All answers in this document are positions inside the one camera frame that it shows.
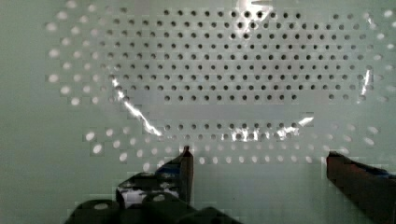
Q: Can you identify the green plastic strainer basket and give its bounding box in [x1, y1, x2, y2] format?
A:
[1, 0, 395, 224]

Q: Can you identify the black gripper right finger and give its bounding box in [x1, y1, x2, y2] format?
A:
[326, 151, 396, 224]

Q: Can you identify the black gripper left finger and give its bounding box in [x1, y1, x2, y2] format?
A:
[116, 146, 193, 208]

